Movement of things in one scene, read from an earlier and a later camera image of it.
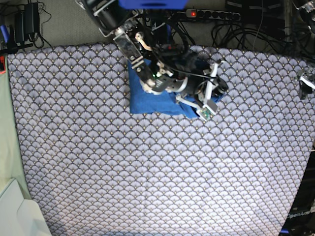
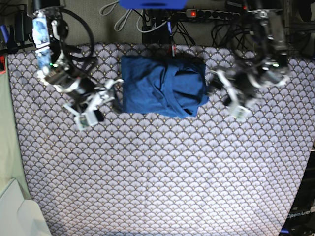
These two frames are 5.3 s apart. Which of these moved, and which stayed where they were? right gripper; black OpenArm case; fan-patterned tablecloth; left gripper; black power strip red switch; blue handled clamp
Moved: right gripper; left gripper
Stayed: black OpenArm case; blue handled clamp; black power strip red switch; fan-patterned tablecloth
